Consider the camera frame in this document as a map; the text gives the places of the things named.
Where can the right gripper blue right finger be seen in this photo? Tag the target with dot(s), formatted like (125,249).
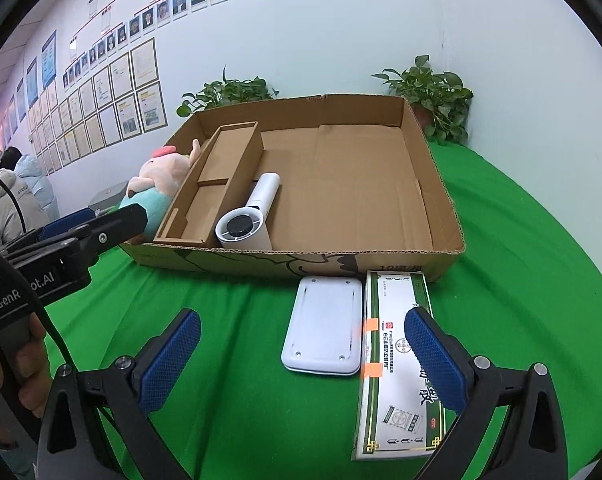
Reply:
(531,443)

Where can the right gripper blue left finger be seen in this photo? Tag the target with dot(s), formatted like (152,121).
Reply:
(73,443)

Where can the pink pig plush toy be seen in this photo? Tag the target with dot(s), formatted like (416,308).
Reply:
(156,185)

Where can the white handheld fan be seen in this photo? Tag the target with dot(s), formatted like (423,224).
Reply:
(245,228)

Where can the small cardboard tray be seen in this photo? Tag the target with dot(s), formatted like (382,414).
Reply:
(218,182)

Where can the person's left hand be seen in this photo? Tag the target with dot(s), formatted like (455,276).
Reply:
(32,366)

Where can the person in white jacket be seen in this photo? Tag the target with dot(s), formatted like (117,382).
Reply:
(27,200)

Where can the green white medicine box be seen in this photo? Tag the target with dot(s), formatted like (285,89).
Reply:
(400,415)

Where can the white flat rectangular device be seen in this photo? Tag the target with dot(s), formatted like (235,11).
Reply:
(324,334)

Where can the left potted green plant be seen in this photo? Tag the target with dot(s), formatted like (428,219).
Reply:
(225,92)

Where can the potted green plant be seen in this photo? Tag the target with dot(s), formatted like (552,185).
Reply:
(225,92)
(442,96)

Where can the large open cardboard box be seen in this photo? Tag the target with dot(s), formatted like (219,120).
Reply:
(359,191)

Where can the right potted green plant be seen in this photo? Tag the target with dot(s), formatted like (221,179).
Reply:
(442,96)

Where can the framed certificates on wall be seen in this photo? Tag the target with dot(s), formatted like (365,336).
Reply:
(119,102)

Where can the portrait photos on wall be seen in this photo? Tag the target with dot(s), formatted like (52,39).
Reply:
(171,5)

